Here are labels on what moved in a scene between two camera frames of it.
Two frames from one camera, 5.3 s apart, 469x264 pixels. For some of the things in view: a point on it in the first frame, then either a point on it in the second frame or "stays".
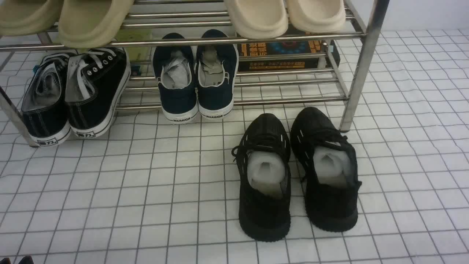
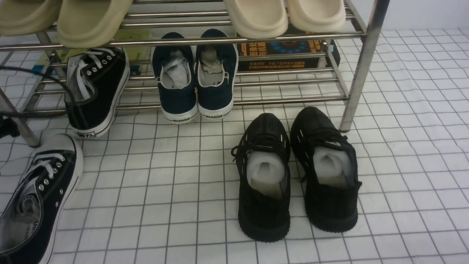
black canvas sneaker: (45, 106) to (28, 223)
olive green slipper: (84, 24) stays
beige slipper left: (258, 19) stays
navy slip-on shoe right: (216, 70) stays
